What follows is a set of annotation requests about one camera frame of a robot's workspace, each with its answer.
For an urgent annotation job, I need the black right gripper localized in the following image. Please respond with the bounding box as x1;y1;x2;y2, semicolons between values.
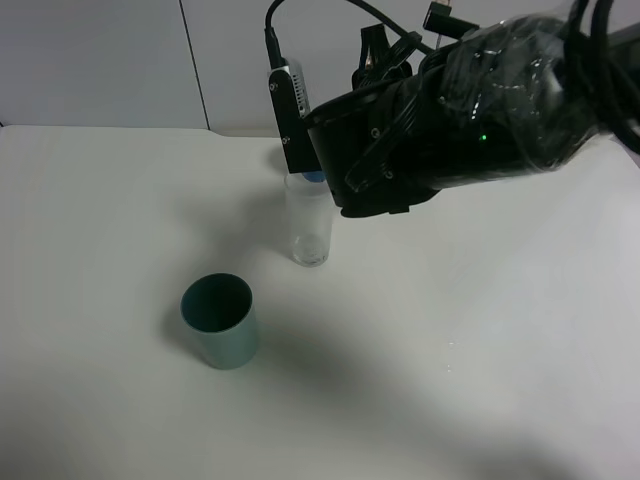
304;74;450;218

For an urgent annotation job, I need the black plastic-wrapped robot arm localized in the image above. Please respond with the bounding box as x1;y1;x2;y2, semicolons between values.
305;1;639;218

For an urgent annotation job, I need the blue and white paper cup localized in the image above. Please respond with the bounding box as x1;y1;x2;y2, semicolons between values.
302;171;326;183

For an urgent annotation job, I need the grey-green plastic cup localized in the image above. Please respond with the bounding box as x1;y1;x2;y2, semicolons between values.
180;273;259;370

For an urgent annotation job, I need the tall clear drinking glass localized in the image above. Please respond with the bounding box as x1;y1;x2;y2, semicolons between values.
285;173;334;267

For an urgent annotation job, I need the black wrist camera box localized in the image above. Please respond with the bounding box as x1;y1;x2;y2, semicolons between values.
268;59;321;174

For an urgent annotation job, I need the black camera cable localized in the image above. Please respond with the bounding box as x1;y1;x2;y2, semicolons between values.
264;0;481;71

